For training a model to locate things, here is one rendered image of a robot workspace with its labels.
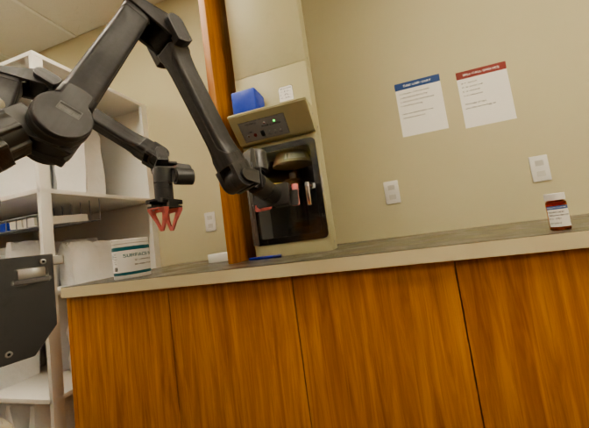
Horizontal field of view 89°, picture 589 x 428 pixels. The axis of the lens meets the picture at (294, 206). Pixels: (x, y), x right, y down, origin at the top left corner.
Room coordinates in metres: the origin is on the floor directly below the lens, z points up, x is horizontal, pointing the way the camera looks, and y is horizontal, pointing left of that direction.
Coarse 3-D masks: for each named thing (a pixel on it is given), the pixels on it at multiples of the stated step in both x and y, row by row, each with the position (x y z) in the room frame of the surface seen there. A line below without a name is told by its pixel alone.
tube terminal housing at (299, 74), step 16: (304, 64) 1.16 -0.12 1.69; (240, 80) 1.24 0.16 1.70; (256, 80) 1.22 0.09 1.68; (272, 80) 1.20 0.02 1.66; (288, 80) 1.18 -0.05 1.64; (304, 80) 1.17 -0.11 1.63; (272, 96) 1.21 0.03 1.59; (272, 144) 1.21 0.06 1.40; (320, 144) 1.22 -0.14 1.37; (320, 160) 1.16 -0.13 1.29; (320, 240) 1.17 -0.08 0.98; (336, 240) 1.26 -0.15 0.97
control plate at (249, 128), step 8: (256, 120) 1.13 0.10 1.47; (264, 120) 1.13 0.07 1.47; (272, 120) 1.13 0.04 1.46; (280, 120) 1.12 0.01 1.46; (240, 128) 1.16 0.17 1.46; (248, 128) 1.16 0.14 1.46; (256, 128) 1.16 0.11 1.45; (264, 128) 1.15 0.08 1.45; (272, 128) 1.15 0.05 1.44; (264, 136) 1.18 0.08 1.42; (272, 136) 1.18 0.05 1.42
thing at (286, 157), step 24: (288, 144) 1.18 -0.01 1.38; (312, 144) 1.16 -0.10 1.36; (288, 168) 1.19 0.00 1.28; (312, 168) 1.16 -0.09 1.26; (312, 192) 1.16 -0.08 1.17; (264, 216) 1.22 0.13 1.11; (288, 216) 1.19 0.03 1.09; (312, 216) 1.17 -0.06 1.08; (264, 240) 1.23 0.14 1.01; (288, 240) 1.20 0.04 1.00
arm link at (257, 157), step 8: (248, 152) 0.78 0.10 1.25; (256, 152) 0.79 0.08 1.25; (264, 152) 0.81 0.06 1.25; (248, 160) 0.77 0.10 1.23; (256, 160) 0.79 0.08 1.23; (264, 160) 0.79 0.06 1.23; (248, 168) 0.72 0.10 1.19; (264, 168) 0.79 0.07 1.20; (248, 176) 0.72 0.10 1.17; (256, 176) 0.74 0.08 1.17; (256, 184) 0.75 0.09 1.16; (240, 192) 0.78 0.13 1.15
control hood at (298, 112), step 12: (264, 108) 1.10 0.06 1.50; (276, 108) 1.09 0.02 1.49; (288, 108) 1.09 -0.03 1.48; (300, 108) 1.08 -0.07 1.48; (228, 120) 1.15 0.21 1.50; (240, 120) 1.14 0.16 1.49; (288, 120) 1.12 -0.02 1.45; (300, 120) 1.12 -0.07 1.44; (312, 120) 1.12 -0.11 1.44; (240, 132) 1.18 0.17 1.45; (300, 132) 1.16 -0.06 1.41; (240, 144) 1.22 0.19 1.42; (252, 144) 1.22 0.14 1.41
